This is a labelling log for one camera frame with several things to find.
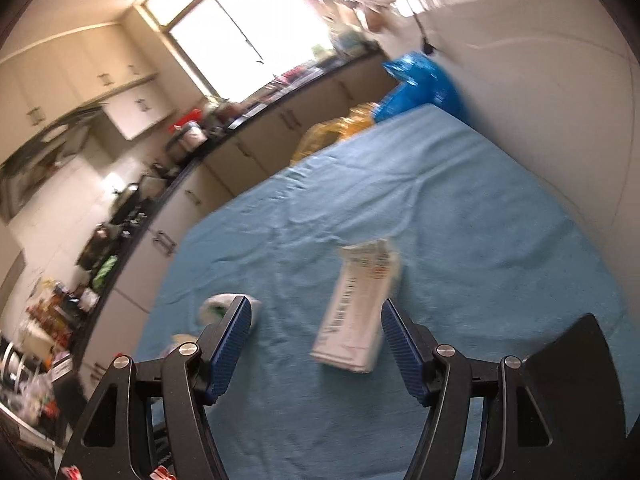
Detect lower kitchen cabinets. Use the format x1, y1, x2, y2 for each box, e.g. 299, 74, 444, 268
75, 50, 395, 392

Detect green cloth on counter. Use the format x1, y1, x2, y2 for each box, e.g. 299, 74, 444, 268
91, 255, 118, 294

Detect blue plastic bag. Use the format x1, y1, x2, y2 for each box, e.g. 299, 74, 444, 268
372, 51, 466, 124

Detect white long carton box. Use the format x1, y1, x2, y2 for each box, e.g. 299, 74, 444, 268
310, 238, 402, 374

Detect white towel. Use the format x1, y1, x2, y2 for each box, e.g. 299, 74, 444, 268
198, 292, 262, 332

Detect yellow plastic bag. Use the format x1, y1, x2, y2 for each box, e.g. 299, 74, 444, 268
290, 102, 378, 166

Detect silver rice cooker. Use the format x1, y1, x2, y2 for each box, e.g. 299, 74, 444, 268
165, 120, 208, 164

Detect black power cable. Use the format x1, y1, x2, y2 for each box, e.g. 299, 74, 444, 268
384, 0, 440, 57

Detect upper wall cabinets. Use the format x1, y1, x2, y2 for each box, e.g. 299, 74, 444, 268
1, 24, 176, 162

